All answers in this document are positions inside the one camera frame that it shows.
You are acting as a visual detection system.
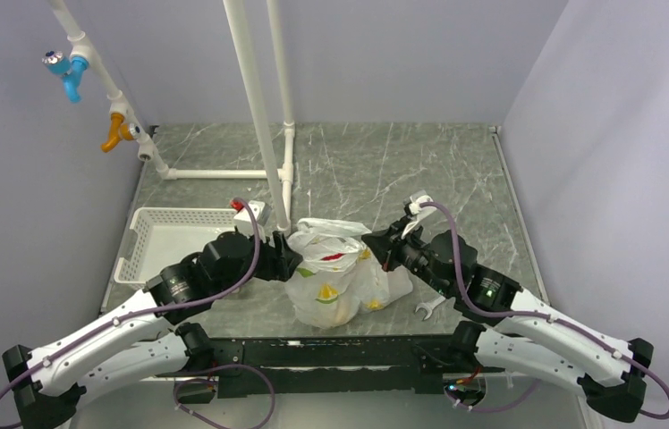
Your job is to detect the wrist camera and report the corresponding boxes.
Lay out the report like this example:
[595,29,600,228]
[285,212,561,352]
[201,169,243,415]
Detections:
[401,189,436,239]
[230,199,271,241]

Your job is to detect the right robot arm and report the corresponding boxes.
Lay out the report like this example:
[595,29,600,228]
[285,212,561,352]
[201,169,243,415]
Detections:
[362,217,654,423]

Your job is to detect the white plastic bag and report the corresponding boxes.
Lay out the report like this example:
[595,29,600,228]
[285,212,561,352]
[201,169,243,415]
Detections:
[284,218,413,329]

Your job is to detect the orange valve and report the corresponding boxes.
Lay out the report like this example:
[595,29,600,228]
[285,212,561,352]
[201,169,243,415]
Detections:
[100,112,140,153]

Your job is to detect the blue valve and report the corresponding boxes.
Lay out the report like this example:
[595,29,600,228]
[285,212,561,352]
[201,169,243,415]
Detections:
[42,50,89,103]

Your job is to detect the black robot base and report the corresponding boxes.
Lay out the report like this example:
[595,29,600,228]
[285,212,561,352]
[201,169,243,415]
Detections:
[173,334,480,399]

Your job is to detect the white plastic basket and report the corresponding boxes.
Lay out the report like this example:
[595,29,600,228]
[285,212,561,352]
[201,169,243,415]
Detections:
[114,207,235,290]

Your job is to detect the silver wrench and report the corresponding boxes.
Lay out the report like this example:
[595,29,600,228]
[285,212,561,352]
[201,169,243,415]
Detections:
[414,295,447,322]

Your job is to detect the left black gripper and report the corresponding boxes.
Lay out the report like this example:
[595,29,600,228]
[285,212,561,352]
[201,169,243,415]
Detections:
[213,225,303,299]

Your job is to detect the white PVC pipe frame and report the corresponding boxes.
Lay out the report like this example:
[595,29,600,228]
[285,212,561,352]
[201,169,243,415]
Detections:
[48,1,296,232]

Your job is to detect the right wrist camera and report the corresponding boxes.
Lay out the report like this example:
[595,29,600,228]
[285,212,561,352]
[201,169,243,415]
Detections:
[401,189,436,239]

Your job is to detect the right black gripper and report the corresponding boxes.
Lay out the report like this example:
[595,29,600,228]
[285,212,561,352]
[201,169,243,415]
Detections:
[360,215,452,296]

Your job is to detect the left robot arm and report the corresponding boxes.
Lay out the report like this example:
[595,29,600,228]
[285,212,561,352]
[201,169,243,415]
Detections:
[2,231,303,428]

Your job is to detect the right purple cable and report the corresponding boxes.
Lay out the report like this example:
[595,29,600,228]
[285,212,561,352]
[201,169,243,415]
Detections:
[417,199,669,422]

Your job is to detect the red fake fruit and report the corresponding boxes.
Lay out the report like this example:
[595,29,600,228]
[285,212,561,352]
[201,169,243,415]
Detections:
[320,253,345,262]

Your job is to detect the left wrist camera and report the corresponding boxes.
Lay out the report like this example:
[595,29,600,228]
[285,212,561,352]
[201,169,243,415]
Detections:
[230,199,271,241]

